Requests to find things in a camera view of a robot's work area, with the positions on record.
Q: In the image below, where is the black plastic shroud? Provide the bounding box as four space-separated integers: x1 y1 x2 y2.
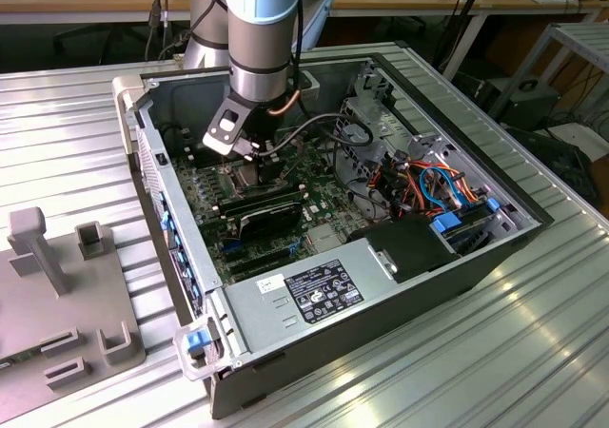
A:
346 213 461 284

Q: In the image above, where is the black fan wire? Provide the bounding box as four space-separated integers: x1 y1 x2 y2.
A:
154 122 191 139

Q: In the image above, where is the black camera cable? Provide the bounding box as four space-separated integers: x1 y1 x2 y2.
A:
254 112 377 158

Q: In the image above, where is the silver power supply unit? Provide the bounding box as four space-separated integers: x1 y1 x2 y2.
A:
222 237 399 356

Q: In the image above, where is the black RAM stick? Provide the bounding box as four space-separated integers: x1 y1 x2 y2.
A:
218 190 305 218

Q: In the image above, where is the pale blue teach pendant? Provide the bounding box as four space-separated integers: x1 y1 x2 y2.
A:
303 0 334 52

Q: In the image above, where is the silver chipset heatsink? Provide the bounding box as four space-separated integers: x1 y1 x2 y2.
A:
306 225 346 256

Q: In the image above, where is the blue disk carrier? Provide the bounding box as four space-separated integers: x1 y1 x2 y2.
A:
430 199 501 239

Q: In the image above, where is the grey open PC case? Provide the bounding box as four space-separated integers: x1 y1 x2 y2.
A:
109 52 554 422

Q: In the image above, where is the black arm cable with plug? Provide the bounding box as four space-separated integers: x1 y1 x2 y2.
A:
142 0 170 63

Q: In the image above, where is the black graphics card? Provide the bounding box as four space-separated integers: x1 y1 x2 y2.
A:
236 199 306 243

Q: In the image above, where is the CPU socket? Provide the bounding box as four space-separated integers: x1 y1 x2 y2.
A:
219 159 291 199

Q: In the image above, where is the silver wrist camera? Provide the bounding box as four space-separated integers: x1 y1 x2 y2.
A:
202 92 254 157

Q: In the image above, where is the silver metal drive cage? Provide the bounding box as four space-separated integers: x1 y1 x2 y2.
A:
332 59 458 220

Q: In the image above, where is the blue wire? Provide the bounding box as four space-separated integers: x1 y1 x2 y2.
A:
417 165 466 218

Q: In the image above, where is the orange wire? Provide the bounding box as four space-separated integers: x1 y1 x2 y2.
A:
370 159 477 210

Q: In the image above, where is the black expansion slot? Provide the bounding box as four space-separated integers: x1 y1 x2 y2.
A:
233 255 295 280
226 245 291 270

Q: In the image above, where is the grey metal slat table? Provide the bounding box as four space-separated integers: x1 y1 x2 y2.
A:
487 21 609 125

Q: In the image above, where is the green motherboard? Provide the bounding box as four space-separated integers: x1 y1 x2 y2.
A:
168 130 377 286

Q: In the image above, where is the metal socket cover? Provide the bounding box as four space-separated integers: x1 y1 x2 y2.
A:
259 157 289 186

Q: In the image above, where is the grey parts rack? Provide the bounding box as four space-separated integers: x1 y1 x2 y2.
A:
0 206 147 424

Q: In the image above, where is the black bag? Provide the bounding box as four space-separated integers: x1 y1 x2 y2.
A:
503 127 600 205

